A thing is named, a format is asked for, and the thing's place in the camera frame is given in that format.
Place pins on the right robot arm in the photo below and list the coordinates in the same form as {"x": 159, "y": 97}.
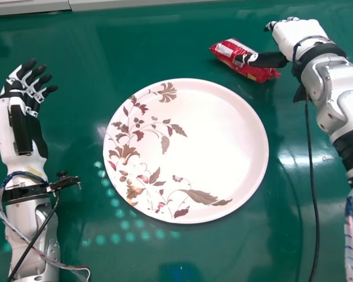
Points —
{"x": 335, "y": 94}

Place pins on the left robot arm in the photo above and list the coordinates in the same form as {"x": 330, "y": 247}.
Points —
{"x": 44, "y": 249}

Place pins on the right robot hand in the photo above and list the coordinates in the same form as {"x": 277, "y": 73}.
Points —
{"x": 300, "y": 35}

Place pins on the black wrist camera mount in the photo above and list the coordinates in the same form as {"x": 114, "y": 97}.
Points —
{"x": 66, "y": 182}
{"x": 300, "y": 95}

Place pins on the plate with brown leaf pattern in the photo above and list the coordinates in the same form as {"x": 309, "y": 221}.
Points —
{"x": 200, "y": 147}

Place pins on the red biscuit packet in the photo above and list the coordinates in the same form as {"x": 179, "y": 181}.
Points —
{"x": 253, "y": 72}

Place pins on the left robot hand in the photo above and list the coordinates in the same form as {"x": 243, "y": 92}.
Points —
{"x": 20, "y": 141}

